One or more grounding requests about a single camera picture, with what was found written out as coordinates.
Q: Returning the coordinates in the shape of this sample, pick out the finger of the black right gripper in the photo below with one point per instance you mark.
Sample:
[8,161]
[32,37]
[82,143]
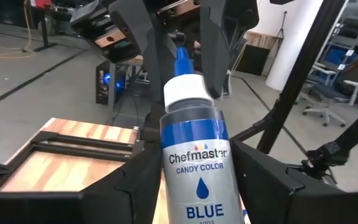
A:
[135,18]
[214,46]

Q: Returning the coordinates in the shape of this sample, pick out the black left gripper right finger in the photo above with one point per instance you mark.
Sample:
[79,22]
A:
[266,193]

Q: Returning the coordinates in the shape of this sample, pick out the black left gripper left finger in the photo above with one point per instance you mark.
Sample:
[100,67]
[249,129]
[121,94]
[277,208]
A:
[126,199]

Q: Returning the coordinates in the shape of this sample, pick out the blue candy color bottle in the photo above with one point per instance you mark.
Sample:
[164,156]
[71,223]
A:
[197,174]

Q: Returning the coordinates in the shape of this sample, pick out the white office chair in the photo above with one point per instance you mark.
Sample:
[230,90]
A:
[325,90]

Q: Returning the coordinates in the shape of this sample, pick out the wooden table with black panel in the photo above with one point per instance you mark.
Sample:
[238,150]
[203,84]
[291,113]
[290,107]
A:
[253,60]

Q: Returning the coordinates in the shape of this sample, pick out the computer tower with blue light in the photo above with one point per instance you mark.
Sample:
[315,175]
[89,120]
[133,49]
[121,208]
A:
[102,90]

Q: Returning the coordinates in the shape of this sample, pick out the white round pillar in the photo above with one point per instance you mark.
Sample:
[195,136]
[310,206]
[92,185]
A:
[291,46]

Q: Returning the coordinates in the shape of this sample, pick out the shelving rack with blue bins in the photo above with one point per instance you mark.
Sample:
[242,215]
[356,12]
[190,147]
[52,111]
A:
[337,54]

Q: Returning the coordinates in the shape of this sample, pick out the black aluminium rig frame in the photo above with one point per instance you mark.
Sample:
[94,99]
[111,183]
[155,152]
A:
[304,62]

